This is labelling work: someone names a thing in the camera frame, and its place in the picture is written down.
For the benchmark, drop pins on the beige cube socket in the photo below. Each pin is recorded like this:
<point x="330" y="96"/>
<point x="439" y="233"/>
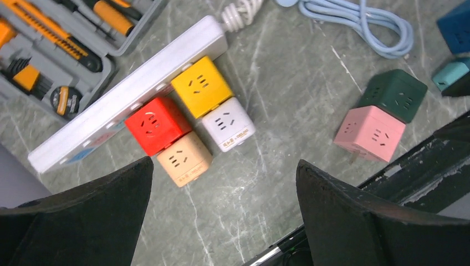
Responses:
<point x="186" y="159"/>

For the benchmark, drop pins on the teal plug adapter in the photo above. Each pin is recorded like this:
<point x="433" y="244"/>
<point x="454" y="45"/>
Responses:
<point x="451" y="73"/>

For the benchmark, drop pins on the red cube socket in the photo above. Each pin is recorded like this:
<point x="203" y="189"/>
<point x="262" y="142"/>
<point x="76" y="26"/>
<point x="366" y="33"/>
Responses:
<point x="157" y="125"/>

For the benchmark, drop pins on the dark green cube socket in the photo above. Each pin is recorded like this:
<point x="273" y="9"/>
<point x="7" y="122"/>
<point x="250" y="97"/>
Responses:
<point x="396" y="92"/>

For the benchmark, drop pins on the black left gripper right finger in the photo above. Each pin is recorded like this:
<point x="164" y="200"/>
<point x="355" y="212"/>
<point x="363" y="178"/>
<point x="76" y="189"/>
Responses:
<point x="345" y="225"/>

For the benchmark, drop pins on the pink cube socket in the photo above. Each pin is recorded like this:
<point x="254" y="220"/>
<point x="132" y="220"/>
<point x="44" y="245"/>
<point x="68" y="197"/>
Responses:
<point x="370" y="133"/>

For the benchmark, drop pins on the grey tool tray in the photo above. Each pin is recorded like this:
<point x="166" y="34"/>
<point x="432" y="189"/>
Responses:
<point x="47" y="44"/>

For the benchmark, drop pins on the white power strip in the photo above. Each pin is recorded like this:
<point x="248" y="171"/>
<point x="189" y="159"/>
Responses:
<point x="104" y="118"/>

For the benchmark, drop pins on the white cube socket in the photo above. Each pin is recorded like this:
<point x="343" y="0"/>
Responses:
<point x="229" y="125"/>

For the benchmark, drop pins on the blue cube socket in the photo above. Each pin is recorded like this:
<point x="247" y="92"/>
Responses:
<point x="454" y="28"/>

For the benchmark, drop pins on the black electrical tape roll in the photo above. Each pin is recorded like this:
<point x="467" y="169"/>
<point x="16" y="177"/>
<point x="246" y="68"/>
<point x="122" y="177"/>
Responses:
<point x="65" y="101"/>

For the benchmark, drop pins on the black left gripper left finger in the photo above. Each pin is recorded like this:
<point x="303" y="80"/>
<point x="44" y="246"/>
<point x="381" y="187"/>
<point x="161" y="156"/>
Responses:
<point x="96" y="223"/>

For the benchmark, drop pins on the yellow cube socket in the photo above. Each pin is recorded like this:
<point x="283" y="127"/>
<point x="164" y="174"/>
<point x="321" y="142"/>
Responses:
<point x="201" y="87"/>

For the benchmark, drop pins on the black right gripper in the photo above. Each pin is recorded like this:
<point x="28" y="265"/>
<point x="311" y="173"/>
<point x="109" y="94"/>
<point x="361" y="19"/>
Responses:
<point x="431" y="176"/>

